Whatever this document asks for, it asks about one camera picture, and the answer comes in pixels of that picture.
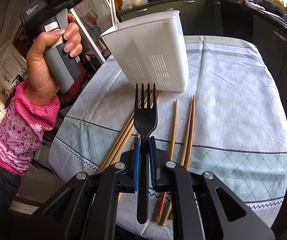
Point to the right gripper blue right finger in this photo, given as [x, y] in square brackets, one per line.
[158, 158]

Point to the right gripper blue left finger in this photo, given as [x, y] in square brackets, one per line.
[128, 178]

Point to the light wooden chopstick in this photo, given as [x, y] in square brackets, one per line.
[118, 132]
[122, 129]
[127, 132]

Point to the brown wooden chopstick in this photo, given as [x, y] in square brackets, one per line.
[172, 146]

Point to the black plastic fork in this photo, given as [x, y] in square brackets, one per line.
[145, 122]

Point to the green kitchen cabinets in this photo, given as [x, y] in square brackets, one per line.
[233, 22]

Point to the glass sliding door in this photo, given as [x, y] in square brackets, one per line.
[93, 18]

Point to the pink floral left sleeve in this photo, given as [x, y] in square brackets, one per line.
[22, 130]

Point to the patterned grey tablecloth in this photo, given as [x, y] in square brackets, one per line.
[97, 117]

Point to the white plastic utensil holder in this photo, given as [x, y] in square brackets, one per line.
[150, 49]

